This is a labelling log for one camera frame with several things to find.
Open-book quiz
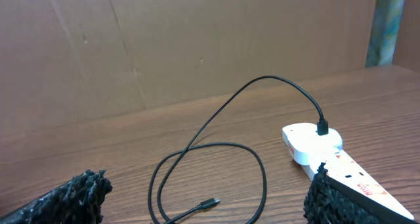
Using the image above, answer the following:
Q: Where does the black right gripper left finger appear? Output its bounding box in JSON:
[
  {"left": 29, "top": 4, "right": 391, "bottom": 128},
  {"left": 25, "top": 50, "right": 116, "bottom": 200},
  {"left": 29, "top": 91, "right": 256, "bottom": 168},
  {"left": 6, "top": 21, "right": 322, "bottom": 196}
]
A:
[{"left": 1, "top": 169, "right": 112, "bottom": 224}]

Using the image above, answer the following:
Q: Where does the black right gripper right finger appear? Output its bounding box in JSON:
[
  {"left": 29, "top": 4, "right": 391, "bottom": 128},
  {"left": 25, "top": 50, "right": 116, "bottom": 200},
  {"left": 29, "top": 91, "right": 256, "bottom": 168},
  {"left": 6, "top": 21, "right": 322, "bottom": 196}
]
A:
[{"left": 303, "top": 162, "right": 417, "bottom": 224}]

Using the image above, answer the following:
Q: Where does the white charger plug adapter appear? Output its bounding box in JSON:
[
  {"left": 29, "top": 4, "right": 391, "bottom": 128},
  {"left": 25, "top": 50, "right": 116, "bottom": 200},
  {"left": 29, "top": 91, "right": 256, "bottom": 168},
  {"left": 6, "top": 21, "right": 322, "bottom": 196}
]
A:
[{"left": 282, "top": 123, "right": 343, "bottom": 166}]

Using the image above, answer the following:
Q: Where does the white power strip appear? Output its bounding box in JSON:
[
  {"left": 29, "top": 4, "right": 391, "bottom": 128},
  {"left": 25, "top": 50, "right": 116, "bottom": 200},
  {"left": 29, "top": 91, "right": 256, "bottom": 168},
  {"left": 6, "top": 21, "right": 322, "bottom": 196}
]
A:
[{"left": 301, "top": 149, "right": 414, "bottom": 220}]

